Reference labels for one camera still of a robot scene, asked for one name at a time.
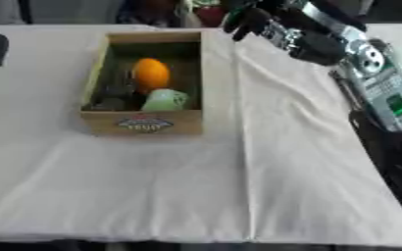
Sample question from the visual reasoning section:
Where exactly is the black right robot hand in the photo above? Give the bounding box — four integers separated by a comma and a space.
222, 0, 370, 67

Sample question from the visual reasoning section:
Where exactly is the orange toy fruit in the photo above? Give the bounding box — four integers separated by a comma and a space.
130, 57, 173, 94

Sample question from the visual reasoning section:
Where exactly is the pale green toy cup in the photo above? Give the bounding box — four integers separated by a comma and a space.
139, 88, 191, 113

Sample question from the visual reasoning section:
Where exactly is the tan cardboard box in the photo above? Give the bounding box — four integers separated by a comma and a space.
77, 30, 205, 136

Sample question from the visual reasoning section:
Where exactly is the dark toy object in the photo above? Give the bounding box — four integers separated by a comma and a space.
89, 85, 139, 112

